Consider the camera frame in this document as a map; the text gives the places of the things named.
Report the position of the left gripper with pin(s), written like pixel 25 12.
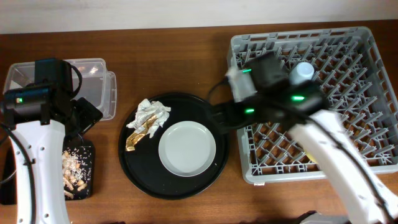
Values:
pixel 84 112

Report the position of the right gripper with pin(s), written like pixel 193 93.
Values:
pixel 235 116

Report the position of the light blue cup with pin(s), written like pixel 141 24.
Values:
pixel 302 72

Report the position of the gold foil wrapper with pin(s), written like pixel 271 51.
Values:
pixel 141 131

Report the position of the food scraps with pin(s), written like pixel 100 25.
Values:
pixel 75 173

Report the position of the white napkin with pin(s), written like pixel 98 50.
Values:
pixel 147 109

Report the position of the grey plate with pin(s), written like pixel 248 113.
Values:
pixel 187 149

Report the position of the yellow bowl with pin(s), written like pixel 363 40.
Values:
pixel 311 157

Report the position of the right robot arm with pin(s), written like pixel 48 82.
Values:
pixel 365 197

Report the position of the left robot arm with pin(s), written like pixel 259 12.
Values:
pixel 37 152

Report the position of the grey dishwasher rack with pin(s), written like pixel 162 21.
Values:
pixel 351 72

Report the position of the clear plastic bin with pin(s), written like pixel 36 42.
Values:
pixel 99 85

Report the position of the black rectangular tray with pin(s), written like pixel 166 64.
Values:
pixel 8 190

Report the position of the round black tray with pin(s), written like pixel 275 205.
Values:
pixel 143 166

